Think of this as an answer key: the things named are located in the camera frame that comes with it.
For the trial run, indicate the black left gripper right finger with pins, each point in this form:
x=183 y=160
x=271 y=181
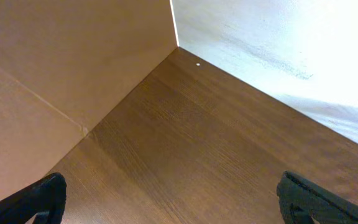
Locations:
x=302 y=201

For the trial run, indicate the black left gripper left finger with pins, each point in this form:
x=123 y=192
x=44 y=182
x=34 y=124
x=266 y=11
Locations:
x=43 y=201

